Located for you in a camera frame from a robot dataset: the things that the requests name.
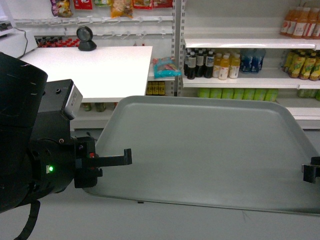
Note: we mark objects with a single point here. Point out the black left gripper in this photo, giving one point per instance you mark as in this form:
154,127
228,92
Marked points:
54,152

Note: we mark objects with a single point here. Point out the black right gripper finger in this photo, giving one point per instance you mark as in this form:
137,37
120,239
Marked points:
311,171

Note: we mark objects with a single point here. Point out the grey rectangular serving tray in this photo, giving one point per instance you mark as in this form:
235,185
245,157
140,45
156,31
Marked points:
221,153

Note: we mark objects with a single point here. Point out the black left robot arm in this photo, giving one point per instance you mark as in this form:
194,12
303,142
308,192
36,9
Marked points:
21,89

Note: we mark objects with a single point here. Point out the white checkout counter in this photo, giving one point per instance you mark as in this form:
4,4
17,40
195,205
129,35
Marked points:
106,74

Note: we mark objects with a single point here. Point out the teal snack bag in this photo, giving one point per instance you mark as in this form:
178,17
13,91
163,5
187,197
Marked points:
165,67

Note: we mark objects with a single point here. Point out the white metal shelf unit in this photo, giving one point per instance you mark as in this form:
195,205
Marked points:
232,25

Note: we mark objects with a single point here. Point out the black round barcode scanner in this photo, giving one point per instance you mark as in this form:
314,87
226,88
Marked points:
85,35

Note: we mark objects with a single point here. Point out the yellow chip snack bag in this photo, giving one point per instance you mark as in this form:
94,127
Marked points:
121,8

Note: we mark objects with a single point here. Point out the white cash register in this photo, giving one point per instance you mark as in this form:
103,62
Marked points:
14,41

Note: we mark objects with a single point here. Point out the red snack packet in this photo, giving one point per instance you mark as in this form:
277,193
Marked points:
83,4

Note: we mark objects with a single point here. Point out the purple noodle snack bag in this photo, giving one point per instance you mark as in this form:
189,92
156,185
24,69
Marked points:
61,8

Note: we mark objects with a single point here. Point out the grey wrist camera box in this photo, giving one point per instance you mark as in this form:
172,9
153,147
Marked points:
73,103

